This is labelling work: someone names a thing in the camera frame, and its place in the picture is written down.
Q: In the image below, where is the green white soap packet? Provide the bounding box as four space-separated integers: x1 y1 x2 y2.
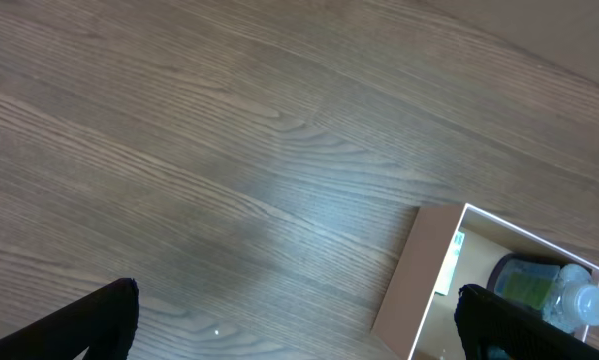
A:
434 231 465 296

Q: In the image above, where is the clear pump bottle dark liquid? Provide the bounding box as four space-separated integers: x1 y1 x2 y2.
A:
487 254 599 334

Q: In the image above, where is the white cardboard box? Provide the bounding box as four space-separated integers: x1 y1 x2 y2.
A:
372 203 599 359

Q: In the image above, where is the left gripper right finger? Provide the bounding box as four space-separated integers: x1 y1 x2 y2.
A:
454 284 599 360

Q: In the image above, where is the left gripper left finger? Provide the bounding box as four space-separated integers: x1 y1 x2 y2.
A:
0 278 139 360

